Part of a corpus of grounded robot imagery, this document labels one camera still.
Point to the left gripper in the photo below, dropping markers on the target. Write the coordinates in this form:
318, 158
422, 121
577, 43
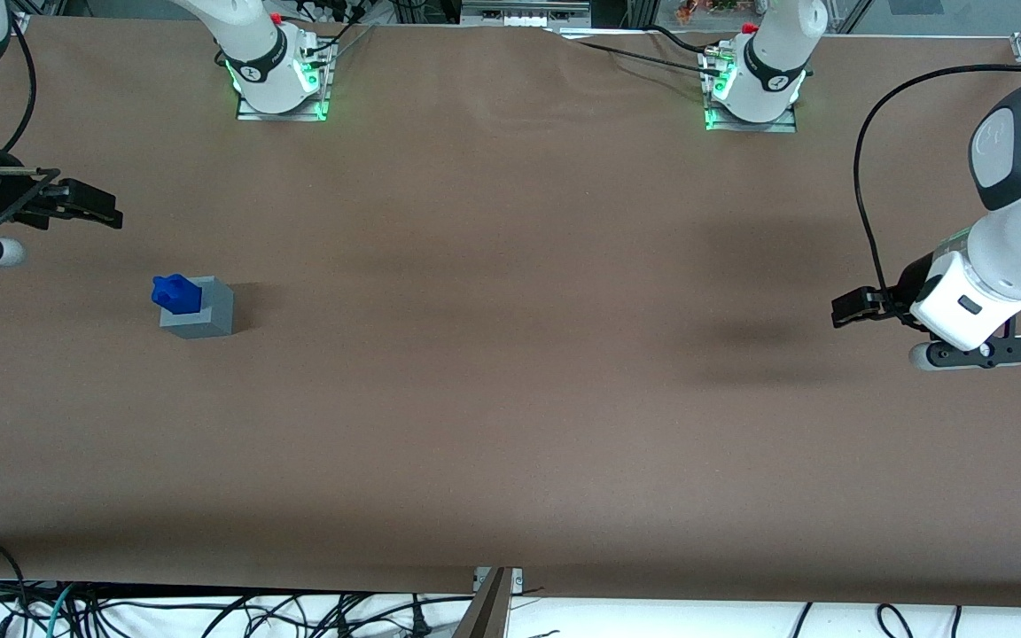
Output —
909, 285

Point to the blue plastic part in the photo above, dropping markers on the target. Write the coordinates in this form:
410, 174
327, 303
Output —
175, 294

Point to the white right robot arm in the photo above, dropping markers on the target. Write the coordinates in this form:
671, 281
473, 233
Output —
253, 53

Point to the gray square base block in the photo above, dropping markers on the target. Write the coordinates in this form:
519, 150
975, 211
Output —
209, 315

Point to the orange background object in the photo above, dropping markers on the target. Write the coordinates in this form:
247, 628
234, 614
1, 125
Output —
697, 11

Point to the brown table mat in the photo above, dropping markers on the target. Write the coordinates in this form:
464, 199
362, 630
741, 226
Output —
510, 399

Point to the white background device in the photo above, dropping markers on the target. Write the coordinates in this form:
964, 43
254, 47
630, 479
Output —
519, 13

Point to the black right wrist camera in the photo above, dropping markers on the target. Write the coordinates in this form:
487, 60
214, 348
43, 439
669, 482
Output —
85, 202

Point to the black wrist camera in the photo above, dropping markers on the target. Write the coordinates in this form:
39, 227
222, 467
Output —
856, 307
85, 202

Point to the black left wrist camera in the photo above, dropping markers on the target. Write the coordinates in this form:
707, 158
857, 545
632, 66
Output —
856, 307

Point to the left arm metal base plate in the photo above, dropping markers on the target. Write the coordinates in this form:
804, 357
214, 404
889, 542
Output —
750, 127

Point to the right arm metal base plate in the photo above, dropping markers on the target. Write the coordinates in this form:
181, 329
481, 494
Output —
284, 116

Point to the small metal table bracket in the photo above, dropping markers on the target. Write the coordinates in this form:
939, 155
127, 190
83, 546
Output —
516, 578

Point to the aluminum support post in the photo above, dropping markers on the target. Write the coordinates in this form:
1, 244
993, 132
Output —
488, 611

